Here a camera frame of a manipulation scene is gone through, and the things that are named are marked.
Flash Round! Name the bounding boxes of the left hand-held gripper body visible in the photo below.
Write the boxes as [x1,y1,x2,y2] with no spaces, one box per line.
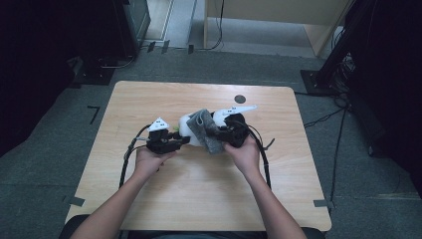
[145,117,172,155]

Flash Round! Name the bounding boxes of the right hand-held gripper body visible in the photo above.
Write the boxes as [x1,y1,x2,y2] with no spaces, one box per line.
[222,105,258,148]

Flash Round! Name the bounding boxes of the panda plush toy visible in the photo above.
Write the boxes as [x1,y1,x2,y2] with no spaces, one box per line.
[172,109,233,147]

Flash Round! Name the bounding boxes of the grey sock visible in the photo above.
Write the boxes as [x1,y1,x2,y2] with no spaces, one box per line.
[185,109,225,155]

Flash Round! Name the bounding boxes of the person's left hand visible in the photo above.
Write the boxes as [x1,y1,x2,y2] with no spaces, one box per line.
[133,145,178,182]

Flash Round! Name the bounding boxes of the person's right hand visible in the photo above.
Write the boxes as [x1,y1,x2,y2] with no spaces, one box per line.
[223,133,262,178]

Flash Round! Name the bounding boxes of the black stand base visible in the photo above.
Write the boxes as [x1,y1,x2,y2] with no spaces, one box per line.
[70,56,116,87]

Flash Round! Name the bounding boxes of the grey tape strip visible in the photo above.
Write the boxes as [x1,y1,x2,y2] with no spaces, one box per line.
[63,195,87,207]
[313,198,334,209]

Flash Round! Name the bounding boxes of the black cabinet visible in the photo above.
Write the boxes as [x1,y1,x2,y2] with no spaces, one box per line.
[112,0,152,60]

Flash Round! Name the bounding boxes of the black metal stand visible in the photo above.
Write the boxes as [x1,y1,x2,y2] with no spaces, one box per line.
[300,0,354,98]

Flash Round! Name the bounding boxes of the light wooden cabinet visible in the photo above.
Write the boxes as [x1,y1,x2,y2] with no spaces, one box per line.
[203,0,357,58]

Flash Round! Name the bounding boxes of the dark curtain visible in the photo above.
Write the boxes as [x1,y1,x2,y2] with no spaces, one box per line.
[344,0,422,188]
[0,0,79,157]

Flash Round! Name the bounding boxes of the left hand-held gripper cable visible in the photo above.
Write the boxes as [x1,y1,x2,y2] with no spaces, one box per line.
[118,123,152,189]

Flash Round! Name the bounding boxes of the hand-held gripper cable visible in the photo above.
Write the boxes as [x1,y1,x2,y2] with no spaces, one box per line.
[118,123,152,189]
[245,120,276,190]

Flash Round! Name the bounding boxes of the right hand-held gripper cable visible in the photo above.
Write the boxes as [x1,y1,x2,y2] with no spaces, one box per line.
[245,120,276,190]

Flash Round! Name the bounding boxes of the thin black floor cable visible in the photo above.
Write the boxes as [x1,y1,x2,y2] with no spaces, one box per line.
[303,106,347,129]

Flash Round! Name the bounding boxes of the black looped floor cable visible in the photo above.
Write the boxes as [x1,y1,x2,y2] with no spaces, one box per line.
[98,54,137,70]

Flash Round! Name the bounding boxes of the long black floor cable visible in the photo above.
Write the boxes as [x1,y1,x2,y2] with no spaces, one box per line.
[328,109,348,209]

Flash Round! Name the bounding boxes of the black hanging cable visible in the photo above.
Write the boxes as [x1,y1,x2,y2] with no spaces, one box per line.
[198,0,225,52]

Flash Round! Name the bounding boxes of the bundle of cables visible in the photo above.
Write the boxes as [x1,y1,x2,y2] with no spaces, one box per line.
[330,53,356,108]

